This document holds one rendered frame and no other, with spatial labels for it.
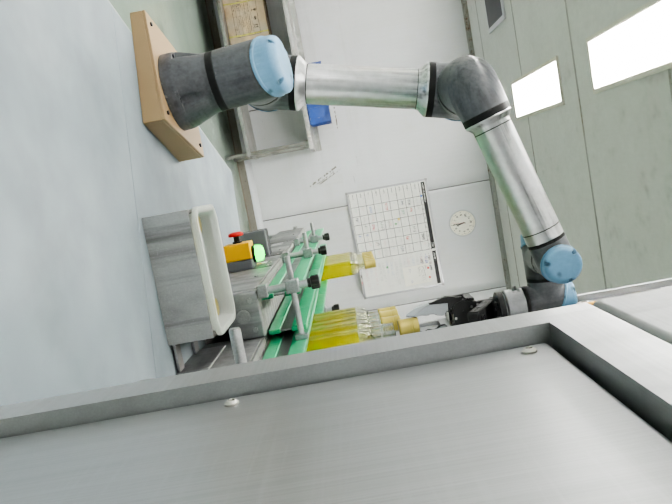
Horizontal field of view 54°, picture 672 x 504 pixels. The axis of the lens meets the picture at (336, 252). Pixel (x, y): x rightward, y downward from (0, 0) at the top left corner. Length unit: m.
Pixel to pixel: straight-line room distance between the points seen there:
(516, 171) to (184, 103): 0.64
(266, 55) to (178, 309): 0.50
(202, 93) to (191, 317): 0.43
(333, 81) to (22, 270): 0.86
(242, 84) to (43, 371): 0.73
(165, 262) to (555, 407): 0.88
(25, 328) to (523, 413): 0.53
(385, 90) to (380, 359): 1.04
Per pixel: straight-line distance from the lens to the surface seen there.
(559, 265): 1.32
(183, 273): 1.13
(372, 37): 7.43
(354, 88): 1.42
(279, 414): 0.38
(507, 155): 1.31
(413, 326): 1.43
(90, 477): 0.37
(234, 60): 1.30
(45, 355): 0.76
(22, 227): 0.76
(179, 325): 1.15
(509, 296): 1.47
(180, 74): 1.31
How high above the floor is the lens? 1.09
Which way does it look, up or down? 2 degrees down
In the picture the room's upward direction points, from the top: 80 degrees clockwise
